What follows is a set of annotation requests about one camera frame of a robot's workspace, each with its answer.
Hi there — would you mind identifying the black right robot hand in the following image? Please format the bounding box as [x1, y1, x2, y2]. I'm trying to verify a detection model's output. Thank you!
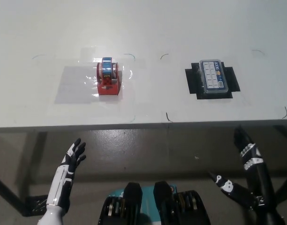
[208, 126, 279, 210]

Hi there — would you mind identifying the white and black left hand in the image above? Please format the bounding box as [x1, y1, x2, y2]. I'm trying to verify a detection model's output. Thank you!
[46, 137, 87, 209]

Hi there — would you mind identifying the clear screw box blue label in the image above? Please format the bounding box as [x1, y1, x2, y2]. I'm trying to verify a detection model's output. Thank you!
[198, 59, 229, 95]

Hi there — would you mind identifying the red tape dispenser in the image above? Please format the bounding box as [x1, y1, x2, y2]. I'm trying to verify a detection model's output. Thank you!
[96, 61, 122, 97]

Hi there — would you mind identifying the tape roll with blue label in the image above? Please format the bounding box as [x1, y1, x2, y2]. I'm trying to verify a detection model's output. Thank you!
[98, 57, 120, 82]

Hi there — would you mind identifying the black tape patch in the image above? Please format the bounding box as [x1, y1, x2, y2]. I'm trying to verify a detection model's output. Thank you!
[185, 61, 241, 100]

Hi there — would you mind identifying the grey paper sheet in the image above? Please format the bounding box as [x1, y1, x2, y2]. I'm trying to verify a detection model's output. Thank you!
[54, 66, 100, 105]

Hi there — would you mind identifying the black and teal robot torso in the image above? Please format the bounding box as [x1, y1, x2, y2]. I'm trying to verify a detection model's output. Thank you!
[98, 180, 211, 225]

